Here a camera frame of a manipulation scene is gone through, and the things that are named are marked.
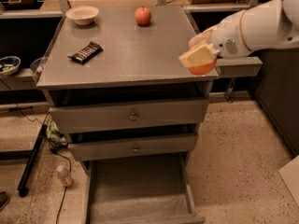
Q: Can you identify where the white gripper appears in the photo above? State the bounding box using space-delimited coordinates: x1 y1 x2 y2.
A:
178 10 251 68

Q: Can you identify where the orange fruit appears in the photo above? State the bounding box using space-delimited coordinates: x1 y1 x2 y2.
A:
189 45 217 75

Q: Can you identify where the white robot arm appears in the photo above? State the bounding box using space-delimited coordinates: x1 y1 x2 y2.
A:
179 0 299 69

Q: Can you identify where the grey drawer cabinet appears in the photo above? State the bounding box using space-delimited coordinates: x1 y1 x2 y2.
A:
36 5 220 170

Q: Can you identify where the top grey drawer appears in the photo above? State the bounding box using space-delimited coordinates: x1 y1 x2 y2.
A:
50 98 208 133

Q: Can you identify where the grey drawer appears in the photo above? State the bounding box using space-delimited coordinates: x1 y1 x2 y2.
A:
69 133 198 161
50 98 208 133
82 154 206 224

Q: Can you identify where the middle grey drawer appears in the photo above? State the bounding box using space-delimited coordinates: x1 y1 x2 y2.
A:
69 133 198 161

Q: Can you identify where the bottom grey drawer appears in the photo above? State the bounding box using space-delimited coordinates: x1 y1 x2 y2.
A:
82 154 206 224

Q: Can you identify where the grey side shelf bar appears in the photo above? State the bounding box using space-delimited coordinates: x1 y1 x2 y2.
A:
216 57 263 78

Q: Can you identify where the red apple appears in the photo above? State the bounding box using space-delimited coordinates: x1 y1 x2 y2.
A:
135 7 151 26

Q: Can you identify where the black candy bar wrapper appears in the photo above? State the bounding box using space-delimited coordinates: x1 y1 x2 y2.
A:
69 42 103 64

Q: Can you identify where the white bowl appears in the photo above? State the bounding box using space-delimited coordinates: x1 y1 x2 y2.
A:
65 6 99 26

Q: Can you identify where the green snack bag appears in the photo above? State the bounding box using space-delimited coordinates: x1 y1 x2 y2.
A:
46 120 68 147

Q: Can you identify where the clear plastic bottle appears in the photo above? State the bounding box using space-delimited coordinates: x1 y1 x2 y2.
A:
57 165 73 187

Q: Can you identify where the blue patterned bowl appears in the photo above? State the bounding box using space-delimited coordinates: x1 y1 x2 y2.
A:
0 56 21 76

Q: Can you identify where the black metal stand leg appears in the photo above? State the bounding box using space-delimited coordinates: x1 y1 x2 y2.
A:
17 124 47 197

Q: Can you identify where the dark shoe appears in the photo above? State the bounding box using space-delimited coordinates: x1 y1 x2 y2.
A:
0 191 10 211

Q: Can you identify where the black floor cable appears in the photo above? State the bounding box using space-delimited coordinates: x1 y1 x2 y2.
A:
0 77 73 224

